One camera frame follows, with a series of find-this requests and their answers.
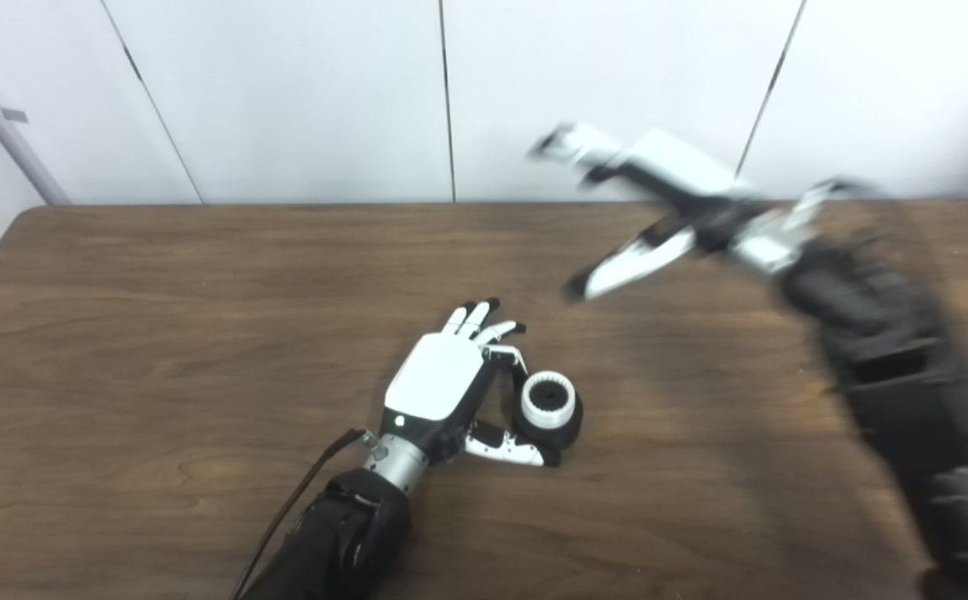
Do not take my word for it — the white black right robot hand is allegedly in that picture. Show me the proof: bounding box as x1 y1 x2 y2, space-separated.
529 122 772 303

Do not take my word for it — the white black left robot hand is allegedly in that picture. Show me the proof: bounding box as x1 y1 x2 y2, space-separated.
379 297 564 468

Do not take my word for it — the white ribbed plastic ring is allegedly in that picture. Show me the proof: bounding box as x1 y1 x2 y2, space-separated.
521 372 577 429

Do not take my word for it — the round black plastic part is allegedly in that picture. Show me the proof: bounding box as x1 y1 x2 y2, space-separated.
511 372 584 452

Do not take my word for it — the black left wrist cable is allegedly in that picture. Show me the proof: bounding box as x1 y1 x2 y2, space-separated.
228 427 378 600

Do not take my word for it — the grey wall corner post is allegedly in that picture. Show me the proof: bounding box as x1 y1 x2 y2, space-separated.
0 37 73 206

